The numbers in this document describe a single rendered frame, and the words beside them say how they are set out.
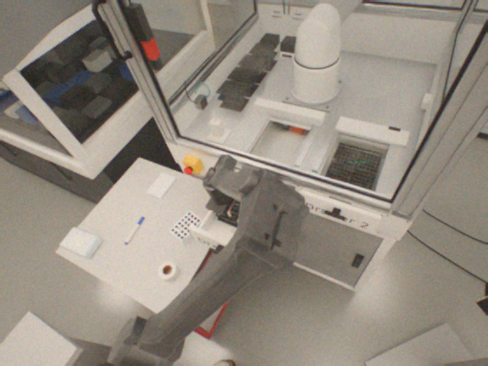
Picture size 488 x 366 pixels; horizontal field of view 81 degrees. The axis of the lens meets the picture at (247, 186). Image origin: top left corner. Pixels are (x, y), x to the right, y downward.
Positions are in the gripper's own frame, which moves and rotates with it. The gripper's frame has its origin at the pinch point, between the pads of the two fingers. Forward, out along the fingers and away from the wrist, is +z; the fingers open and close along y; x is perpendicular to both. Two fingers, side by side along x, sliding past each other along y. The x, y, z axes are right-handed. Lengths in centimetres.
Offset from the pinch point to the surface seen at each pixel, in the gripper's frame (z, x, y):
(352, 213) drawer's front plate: 9.5, -38.7, 19.2
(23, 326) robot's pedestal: 14, 55, -69
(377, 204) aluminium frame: 1.6, -44.9, 21.9
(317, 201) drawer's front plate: 9.3, -26.0, 18.8
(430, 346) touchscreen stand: 95, -97, 3
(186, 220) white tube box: 17.5, 21.3, -6.7
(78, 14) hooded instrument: -37, 79, 37
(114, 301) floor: 92, 78, -61
